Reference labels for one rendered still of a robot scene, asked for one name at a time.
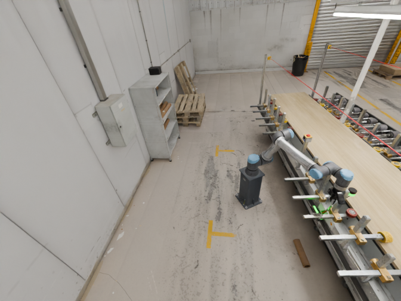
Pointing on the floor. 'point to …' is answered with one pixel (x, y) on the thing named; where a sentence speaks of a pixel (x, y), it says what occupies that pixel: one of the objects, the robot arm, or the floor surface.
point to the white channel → (367, 55)
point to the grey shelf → (141, 106)
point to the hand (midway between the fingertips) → (332, 204)
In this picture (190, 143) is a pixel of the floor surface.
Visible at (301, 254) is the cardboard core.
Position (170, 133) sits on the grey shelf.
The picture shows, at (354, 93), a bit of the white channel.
